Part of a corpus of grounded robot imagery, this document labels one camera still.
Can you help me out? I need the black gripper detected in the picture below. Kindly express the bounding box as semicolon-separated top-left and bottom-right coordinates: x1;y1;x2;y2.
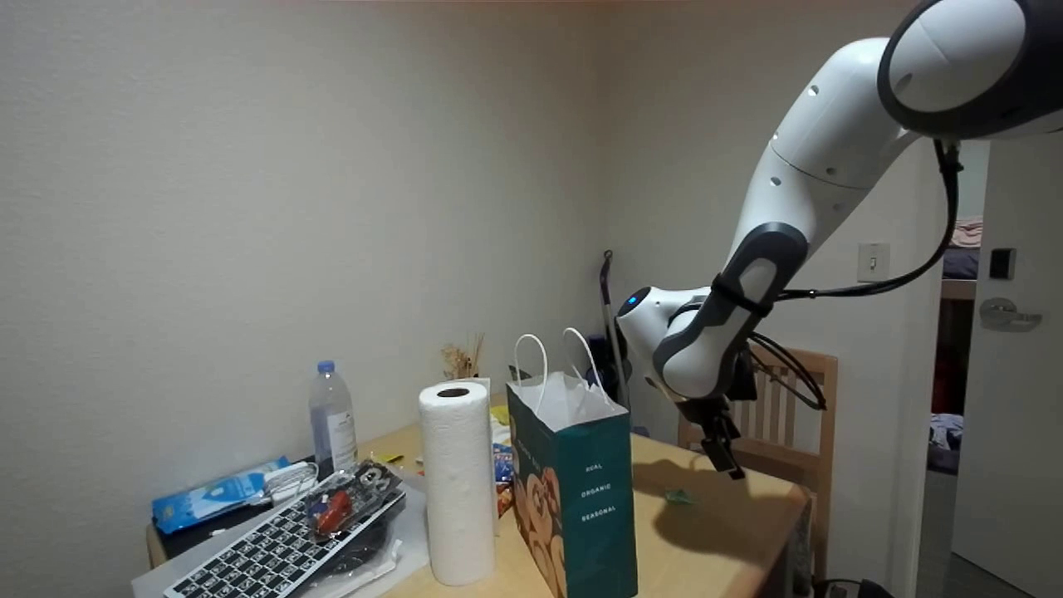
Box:
692;375;763;480

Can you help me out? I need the teal printed paper bag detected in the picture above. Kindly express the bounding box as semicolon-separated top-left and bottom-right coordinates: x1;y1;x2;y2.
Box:
504;322;640;598

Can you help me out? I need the wooden chair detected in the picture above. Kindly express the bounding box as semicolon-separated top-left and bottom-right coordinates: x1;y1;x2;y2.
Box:
674;343;842;581

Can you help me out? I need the red and blue snack packet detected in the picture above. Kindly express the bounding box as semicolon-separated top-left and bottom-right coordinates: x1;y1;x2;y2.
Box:
487;438;524;522

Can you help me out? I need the white paper towel roll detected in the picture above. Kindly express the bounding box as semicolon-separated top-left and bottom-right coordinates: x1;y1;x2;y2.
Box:
414;375;498;592

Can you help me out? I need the white door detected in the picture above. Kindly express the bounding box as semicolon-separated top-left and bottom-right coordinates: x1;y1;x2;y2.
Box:
950;130;1063;598

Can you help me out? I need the clear plastic water bottle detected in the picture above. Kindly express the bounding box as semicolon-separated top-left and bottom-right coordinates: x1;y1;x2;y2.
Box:
304;356;361;480

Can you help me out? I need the red tool on keyboard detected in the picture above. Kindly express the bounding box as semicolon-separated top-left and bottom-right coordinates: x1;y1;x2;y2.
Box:
311;486;360;539

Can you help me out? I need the black and white keyboard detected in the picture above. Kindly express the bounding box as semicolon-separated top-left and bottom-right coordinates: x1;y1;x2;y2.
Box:
158;459;407;598

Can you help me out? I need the blue tissue pack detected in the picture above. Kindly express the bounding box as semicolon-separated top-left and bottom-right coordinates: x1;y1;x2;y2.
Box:
150;455;322;542

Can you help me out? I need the white wall light switch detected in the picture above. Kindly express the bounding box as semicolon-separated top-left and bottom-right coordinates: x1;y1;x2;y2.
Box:
852;239;894;282

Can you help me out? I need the silver door handle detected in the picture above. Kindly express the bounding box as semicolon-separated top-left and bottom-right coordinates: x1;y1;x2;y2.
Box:
975;293;1045;335

